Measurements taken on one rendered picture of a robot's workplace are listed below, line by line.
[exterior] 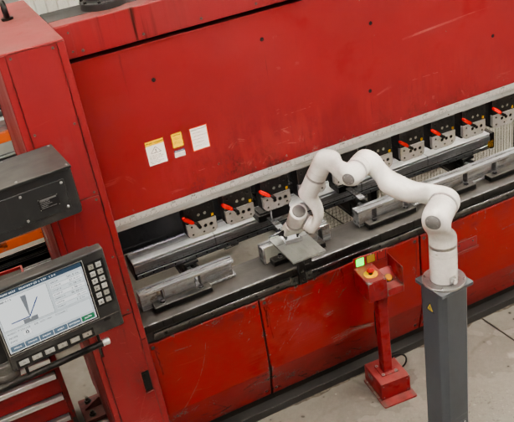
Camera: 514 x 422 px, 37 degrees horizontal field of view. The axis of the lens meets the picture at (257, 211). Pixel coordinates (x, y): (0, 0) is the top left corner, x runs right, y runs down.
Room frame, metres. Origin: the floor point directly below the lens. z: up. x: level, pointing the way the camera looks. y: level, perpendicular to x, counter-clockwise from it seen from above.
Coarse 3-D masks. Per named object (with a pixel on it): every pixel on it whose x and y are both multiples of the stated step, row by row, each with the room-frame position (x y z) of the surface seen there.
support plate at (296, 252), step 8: (304, 232) 3.29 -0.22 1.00; (272, 240) 3.26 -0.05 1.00; (280, 240) 3.25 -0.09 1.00; (304, 240) 3.21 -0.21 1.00; (312, 240) 3.20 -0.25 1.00; (280, 248) 3.18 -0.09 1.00; (288, 248) 3.17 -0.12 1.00; (296, 248) 3.15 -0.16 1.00; (304, 248) 3.14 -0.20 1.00; (312, 248) 3.13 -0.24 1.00; (320, 248) 3.12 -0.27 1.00; (288, 256) 3.09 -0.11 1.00; (296, 256) 3.08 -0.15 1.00; (304, 256) 3.07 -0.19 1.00; (312, 256) 3.07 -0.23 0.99
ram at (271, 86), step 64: (320, 0) 3.40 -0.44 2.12; (384, 0) 3.52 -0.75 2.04; (448, 0) 3.65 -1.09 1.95; (512, 0) 3.79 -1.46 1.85; (128, 64) 3.08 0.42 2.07; (192, 64) 3.17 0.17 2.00; (256, 64) 3.28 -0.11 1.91; (320, 64) 3.39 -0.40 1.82; (384, 64) 3.51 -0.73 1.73; (448, 64) 3.64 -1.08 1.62; (512, 64) 3.79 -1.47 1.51; (128, 128) 3.06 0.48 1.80; (256, 128) 3.26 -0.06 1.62; (320, 128) 3.38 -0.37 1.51; (128, 192) 3.03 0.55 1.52; (192, 192) 3.13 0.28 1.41
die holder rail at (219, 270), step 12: (204, 264) 3.20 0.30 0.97; (216, 264) 3.18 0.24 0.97; (228, 264) 3.18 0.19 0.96; (180, 276) 3.13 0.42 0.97; (192, 276) 3.11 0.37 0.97; (204, 276) 3.14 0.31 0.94; (216, 276) 3.16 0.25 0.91; (228, 276) 3.18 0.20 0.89; (144, 288) 3.07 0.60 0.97; (156, 288) 3.06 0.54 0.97; (168, 288) 3.07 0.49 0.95; (180, 288) 3.09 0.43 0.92; (144, 300) 3.02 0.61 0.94; (156, 300) 3.04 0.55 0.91
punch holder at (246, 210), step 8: (240, 192) 3.21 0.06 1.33; (248, 192) 3.23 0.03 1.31; (224, 200) 3.18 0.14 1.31; (232, 200) 3.20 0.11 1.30; (240, 200) 3.21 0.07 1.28; (248, 200) 3.22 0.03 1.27; (224, 208) 3.18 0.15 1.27; (240, 208) 3.20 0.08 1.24; (248, 208) 3.23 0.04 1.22; (224, 216) 3.20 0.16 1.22; (232, 216) 3.19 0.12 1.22; (240, 216) 3.20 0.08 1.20; (248, 216) 3.22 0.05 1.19
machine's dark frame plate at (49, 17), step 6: (132, 0) 3.20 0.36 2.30; (78, 6) 3.26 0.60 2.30; (54, 12) 3.23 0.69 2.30; (60, 12) 3.21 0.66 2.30; (66, 12) 3.19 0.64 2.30; (72, 12) 3.18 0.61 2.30; (78, 12) 3.16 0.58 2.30; (84, 12) 3.14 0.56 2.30; (48, 18) 3.13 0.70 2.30; (54, 18) 3.11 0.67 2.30; (60, 18) 3.09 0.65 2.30
